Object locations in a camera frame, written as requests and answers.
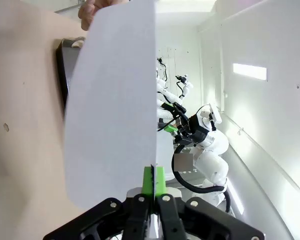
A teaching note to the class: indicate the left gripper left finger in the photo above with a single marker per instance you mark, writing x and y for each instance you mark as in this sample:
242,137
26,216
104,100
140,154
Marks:
148,180

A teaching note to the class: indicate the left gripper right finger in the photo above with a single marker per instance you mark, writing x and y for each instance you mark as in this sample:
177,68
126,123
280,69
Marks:
160,181

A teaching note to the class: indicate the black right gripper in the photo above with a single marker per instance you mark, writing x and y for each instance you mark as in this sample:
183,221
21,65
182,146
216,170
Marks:
197,127

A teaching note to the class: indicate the white A4 paper sheet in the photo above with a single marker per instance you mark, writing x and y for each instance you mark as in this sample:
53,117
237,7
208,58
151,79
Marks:
110,100

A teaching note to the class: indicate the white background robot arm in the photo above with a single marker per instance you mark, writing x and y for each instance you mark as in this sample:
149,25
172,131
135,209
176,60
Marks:
165,95
187,87

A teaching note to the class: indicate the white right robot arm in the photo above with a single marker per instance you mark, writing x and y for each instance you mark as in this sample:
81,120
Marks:
215,165

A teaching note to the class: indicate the person's right hand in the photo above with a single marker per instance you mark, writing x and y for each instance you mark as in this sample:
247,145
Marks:
86,15

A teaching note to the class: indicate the white rectangular ceiling light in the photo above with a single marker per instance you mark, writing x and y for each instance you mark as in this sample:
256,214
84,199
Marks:
250,72

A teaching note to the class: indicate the brown plastic serving tray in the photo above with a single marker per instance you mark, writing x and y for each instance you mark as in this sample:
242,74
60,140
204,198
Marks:
67,65

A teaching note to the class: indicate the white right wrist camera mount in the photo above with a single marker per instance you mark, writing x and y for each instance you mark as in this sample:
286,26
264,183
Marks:
215,113

